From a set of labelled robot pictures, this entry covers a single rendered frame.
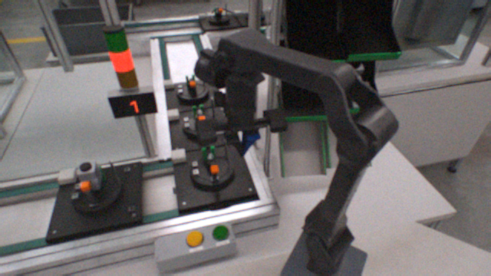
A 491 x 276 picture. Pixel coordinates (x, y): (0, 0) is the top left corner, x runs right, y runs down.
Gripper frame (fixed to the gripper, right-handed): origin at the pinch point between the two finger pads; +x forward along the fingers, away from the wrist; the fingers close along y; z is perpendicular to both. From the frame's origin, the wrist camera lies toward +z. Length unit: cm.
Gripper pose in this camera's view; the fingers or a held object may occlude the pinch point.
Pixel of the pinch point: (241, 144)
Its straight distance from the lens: 67.5
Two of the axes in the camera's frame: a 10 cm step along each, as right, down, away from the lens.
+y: -9.7, 1.6, -1.9
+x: 0.0, 7.6, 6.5
